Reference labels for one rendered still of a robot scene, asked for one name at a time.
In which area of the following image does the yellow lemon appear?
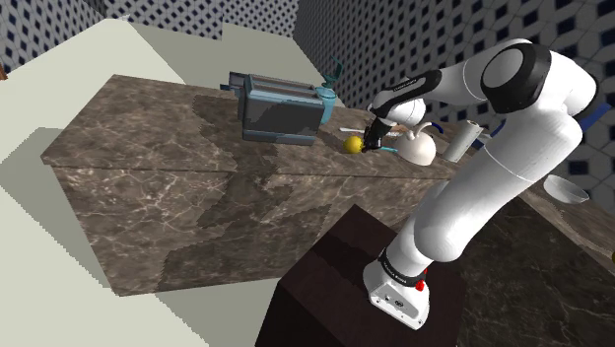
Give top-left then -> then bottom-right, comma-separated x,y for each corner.
343,135 -> 365,156

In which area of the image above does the white teapot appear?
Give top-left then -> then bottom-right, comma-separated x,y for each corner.
393,121 -> 444,167

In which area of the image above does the teal spray bottle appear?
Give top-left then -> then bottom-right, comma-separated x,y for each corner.
315,55 -> 344,126

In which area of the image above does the white paper towel roll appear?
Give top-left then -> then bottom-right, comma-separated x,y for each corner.
442,119 -> 483,164

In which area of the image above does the blue grey toaster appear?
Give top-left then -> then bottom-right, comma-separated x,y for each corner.
220,71 -> 326,147

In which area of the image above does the dark brown robot stand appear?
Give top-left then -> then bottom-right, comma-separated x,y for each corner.
254,203 -> 467,347

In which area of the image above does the white bowl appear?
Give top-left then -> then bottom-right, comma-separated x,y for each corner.
543,174 -> 590,205

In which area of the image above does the brown marble kitchen counter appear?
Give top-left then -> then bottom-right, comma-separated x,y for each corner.
40,73 -> 615,297

